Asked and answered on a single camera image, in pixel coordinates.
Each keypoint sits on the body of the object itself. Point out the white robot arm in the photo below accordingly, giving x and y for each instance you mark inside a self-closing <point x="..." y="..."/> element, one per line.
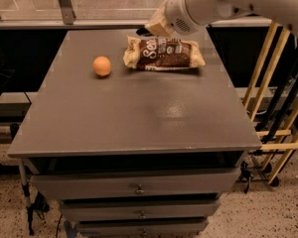
<point x="283" y="12"/>

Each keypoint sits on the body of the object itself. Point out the metal tripod leg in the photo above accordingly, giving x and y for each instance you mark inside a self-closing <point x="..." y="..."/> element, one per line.
<point x="26" y="191"/>

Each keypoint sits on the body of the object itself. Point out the grey drawer cabinet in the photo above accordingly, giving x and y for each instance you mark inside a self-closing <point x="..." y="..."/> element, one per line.
<point x="132" y="121"/>

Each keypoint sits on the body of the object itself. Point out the brown chip bag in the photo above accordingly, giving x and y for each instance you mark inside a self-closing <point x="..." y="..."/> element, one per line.
<point x="162" y="54"/>

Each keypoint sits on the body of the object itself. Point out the yellow wooden rack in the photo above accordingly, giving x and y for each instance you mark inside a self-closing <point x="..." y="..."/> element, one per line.
<point x="278" y="142"/>

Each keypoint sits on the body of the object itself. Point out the grey drawer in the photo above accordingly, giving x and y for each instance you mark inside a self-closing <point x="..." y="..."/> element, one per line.
<point x="142" y="228"/>
<point x="117" y="185"/>
<point x="139" y="210"/>

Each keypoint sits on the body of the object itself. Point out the top grey drawer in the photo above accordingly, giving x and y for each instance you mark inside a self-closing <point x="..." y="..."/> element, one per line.
<point x="117" y="185"/>

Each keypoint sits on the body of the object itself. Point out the orange fruit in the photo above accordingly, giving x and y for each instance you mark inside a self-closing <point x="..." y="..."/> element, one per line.
<point x="102" y="66"/>

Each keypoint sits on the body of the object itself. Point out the middle grey drawer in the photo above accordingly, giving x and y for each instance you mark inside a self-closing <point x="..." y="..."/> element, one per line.
<point x="139" y="210"/>

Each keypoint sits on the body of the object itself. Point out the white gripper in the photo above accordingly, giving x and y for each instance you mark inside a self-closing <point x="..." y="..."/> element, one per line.
<point x="181" y="13"/>

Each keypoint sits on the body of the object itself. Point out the bottom grey drawer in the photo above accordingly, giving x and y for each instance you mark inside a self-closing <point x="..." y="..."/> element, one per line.
<point x="142" y="228"/>

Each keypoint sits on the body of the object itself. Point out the left metal window post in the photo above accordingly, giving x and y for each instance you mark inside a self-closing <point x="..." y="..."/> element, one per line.
<point x="67" y="11"/>

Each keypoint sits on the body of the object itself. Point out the black rxbar chocolate bar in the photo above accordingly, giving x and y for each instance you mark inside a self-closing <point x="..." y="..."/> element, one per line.
<point x="143" y="32"/>

